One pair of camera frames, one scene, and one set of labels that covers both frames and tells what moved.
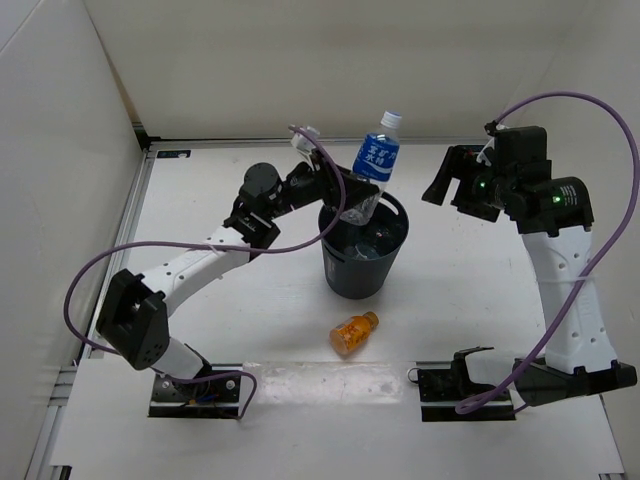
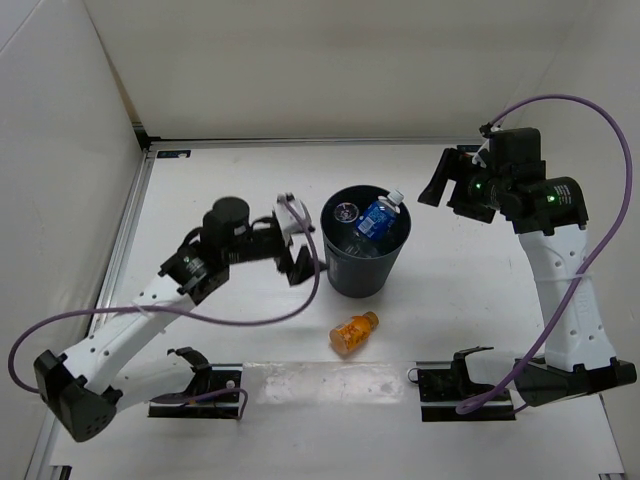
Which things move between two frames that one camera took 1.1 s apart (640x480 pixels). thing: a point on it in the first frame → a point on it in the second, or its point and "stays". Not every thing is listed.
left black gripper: [326, 184] → [298, 270]
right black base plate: [441, 390] stays
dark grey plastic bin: [360, 259] stays
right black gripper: [455, 165] stays
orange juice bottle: [351, 335] stays
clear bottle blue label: [376, 161] → [378, 219]
